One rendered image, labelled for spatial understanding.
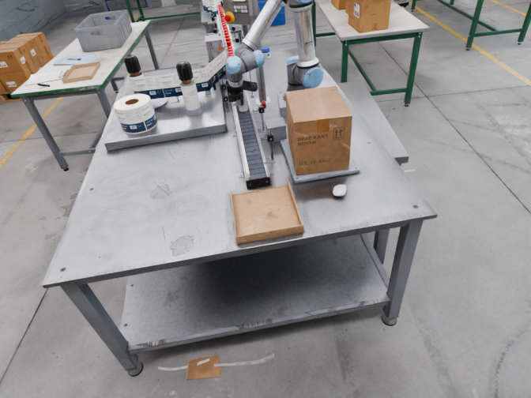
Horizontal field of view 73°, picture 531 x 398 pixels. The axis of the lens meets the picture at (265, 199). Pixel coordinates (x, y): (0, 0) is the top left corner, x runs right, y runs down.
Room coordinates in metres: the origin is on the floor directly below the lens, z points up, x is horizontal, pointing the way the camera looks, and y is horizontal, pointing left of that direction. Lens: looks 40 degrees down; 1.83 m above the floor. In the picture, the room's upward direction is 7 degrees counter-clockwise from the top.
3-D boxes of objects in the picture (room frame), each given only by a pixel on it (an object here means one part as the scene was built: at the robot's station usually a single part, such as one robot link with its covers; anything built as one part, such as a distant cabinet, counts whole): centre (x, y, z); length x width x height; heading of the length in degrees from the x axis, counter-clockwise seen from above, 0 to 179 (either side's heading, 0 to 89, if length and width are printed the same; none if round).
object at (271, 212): (1.10, 0.01, 0.85); 0.30 x 0.26 x 0.04; 4
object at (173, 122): (2.18, 0.53, 0.86); 0.80 x 0.67 x 0.05; 4
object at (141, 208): (1.96, 0.17, 0.82); 2.10 x 1.50 x 0.02; 4
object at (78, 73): (3.17, 1.42, 0.82); 0.34 x 0.24 x 0.03; 3
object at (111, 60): (3.83, 1.51, 0.40); 1.90 x 0.75 x 0.80; 178
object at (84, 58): (3.58, 1.62, 0.81); 0.32 x 0.24 x 0.01; 73
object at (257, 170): (2.09, 0.08, 0.86); 1.65 x 0.08 x 0.04; 4
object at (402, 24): (4.42, -1.29, 0.39); 2.20 x 0.80 x 0.78; 178
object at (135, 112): (1.92, 0.67, 0.95); 0.20 x 0.20 x 0.14
